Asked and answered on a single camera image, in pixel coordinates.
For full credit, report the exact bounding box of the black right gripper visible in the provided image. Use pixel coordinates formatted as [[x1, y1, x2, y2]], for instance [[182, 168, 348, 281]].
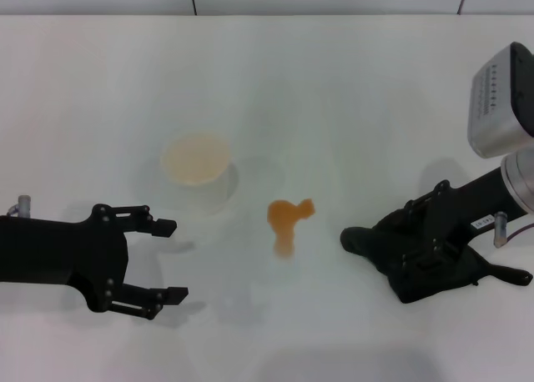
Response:
[[400, 166, 523, 273]]

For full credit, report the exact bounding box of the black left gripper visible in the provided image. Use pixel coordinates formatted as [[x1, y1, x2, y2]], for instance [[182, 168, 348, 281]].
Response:
[[0, 204, 189, 321]]

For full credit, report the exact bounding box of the dark blue rag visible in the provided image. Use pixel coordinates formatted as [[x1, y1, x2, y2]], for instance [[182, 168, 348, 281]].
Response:
[[340, 209, 534, 304]]

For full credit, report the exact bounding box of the white paper cup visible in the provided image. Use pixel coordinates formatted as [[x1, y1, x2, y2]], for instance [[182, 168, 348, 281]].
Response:
[[160, 132, 241, 215]]

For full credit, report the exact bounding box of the brown water stain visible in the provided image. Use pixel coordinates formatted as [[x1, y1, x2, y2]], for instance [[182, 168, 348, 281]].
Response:
[[266, 197, 317, 259]]

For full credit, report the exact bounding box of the grey plug with cable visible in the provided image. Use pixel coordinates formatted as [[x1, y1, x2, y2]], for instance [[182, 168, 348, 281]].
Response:
[[493, 211, 534, 249], [5, 195, 33, 219]]

